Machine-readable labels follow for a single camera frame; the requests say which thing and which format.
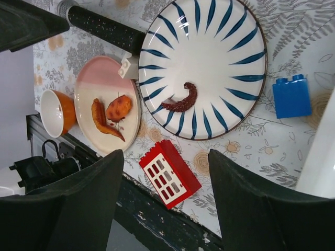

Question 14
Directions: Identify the white rectangular basin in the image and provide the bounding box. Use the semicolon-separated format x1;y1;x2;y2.
296;92;334;199

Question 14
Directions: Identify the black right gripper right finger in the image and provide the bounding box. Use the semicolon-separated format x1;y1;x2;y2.
208;150;334;250

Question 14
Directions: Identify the dark red chili pepper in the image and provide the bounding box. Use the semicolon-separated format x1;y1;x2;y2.
161;82;199;113

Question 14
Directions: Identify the blue toy brick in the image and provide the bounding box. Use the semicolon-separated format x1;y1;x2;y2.
272;74;312;119

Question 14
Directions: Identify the blue striped white plate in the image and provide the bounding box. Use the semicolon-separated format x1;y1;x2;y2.
138;1;267;141

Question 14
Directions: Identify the small white bowl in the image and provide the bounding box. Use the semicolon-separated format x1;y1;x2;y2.
40;89;76;138

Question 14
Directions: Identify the red orange food piece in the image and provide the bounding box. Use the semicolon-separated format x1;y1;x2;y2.
106;95;132;123

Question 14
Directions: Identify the white toy brick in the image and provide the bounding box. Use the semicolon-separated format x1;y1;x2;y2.
118;52;139;80

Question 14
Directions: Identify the pink white plate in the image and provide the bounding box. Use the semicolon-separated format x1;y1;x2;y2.
74;56;141;156

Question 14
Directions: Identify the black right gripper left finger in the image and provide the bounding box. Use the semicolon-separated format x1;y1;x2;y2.
1;150;124;250

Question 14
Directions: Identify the red toy window block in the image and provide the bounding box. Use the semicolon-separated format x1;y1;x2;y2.
139;140;202;210

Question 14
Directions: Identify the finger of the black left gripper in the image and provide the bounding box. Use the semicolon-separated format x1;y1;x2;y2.
1;1;70;52

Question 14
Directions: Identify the black rhinestone microphone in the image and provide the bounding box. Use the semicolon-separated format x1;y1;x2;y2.
57;1;146;56

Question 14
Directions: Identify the orange food slice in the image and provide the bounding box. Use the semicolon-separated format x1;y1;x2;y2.
91;98;125;141

